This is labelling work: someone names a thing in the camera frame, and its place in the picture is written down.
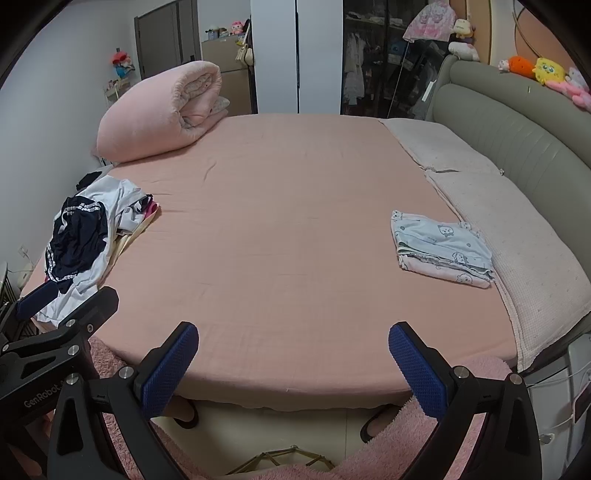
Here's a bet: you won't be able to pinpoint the white shelf rack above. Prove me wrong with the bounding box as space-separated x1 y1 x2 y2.
102 78 130 109

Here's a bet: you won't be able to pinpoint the bed with pink sheet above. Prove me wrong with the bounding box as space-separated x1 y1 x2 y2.
21 113 591 411

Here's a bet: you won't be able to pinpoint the pink fluffy rug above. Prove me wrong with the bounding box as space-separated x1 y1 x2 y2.
9 337 513 480

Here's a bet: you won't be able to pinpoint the pink printed folded garment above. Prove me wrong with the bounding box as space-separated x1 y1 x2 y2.
398 256 494 289

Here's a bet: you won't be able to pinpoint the orange carrot plush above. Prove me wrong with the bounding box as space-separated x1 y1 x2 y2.
498 55 539 75

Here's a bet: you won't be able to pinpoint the pink rolled quilt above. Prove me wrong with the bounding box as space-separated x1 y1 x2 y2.
96 60 230 163

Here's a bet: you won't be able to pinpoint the white shirt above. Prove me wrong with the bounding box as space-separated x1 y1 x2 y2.
34 175 145 324

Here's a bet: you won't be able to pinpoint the gold wire rack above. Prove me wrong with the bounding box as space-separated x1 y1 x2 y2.
228 445 334 476

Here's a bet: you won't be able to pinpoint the beige pillow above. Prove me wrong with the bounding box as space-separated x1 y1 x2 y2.
425 170 591 372
382 117 505 176

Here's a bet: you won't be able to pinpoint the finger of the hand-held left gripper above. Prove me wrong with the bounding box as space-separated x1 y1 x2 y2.
0 281 60 347
60 286 120 344

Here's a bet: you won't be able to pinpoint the white appliance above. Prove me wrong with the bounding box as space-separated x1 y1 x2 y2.
526 332 591 462

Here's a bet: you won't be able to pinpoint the folded patterned clothes stack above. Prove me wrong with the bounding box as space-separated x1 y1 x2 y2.
392 210 497 281

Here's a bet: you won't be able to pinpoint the black garment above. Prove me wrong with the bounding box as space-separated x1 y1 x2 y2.
76 171 112 191

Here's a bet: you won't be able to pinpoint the navy shorts with white stripes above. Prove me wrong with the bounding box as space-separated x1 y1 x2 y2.
48 196 114 283

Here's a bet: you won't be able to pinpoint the pink rabbit plush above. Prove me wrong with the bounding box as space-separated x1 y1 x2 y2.
545 67 591 112

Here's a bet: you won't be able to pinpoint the pink printed hanging cloth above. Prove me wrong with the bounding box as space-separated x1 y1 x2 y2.
403 0 457 43

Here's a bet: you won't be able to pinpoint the white wardrobe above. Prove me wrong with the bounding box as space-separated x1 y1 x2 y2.
249 0 345 115

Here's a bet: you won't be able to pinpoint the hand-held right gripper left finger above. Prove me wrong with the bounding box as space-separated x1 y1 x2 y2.
48 322 200 480

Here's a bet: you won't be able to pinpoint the black slipper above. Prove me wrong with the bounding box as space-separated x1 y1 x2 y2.
360 405 399 444
168 397 200 429

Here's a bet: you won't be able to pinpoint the cream cloth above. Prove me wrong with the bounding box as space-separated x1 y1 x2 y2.
108 205 162 268

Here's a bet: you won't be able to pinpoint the dark glass door wardrobe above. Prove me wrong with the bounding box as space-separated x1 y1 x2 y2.
341 0 458 121

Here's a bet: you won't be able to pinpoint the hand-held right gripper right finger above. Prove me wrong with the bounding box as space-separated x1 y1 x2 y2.
389 322 543 480

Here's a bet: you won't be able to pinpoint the grey padded headboard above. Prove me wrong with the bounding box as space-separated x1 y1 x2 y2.
425 55 591 234

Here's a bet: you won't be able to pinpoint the red hat doll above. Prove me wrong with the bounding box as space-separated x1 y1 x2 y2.
110 51 136 79

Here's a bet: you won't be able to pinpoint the beige cabinet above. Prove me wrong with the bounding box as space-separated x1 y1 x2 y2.
201 36 257 115

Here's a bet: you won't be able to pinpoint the yellow sponge plush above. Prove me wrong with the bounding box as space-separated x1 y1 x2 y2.
532 56 568 86

